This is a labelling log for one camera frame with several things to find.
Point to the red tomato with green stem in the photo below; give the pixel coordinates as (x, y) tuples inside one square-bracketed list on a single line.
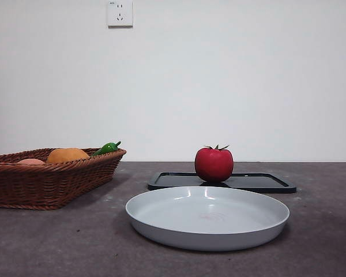
[(214, 164)]

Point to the pale grey round plate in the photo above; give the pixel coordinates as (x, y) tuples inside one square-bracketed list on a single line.
[(207, 228)]

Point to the yellow-orange potato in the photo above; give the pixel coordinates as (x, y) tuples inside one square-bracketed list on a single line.
[(67, 154)]

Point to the pink egg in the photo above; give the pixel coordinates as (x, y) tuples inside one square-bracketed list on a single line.
[(31, 161)]

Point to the white wall power socket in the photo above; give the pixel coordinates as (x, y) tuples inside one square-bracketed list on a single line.
[(120, 14)]

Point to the brown wicker basket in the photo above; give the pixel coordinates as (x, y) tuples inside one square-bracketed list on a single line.
[(46, 184)]

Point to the green pepper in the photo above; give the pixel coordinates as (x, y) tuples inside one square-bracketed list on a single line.
[(106, 148)]

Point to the dark rectangular tray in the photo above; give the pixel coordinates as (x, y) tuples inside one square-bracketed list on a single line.
[(262, 181)]

